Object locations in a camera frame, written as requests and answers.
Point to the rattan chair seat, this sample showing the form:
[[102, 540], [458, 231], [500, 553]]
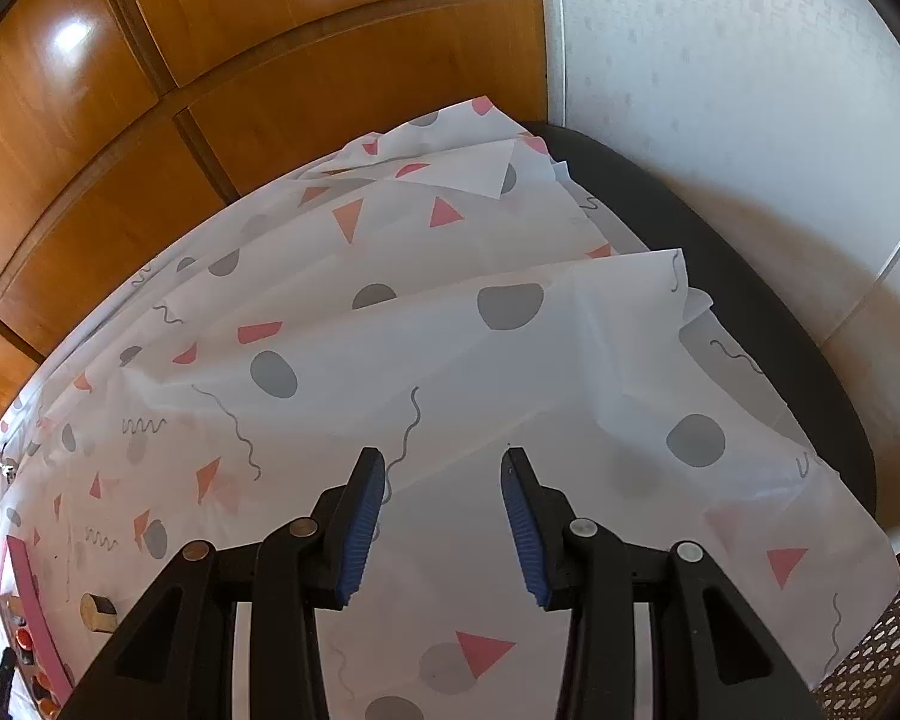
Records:
[[877, 652]]

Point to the pink-rimmed white tray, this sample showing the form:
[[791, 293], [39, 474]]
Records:
[[34, 600]]

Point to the patterned white tablecloth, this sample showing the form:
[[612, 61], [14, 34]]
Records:
[[495, 390]]

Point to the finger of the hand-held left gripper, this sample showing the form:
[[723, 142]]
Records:
[[4, 673]]

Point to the wooden panelled wardrobe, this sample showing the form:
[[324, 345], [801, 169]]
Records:
[[270, 37]]

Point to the dark cylinder fruit piece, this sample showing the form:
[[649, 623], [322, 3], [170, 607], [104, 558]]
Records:
[[99, 613]]

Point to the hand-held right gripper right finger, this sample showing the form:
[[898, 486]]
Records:
[[523, 532]]

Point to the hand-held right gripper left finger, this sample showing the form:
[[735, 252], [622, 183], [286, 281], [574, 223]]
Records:
[[364, 532]]

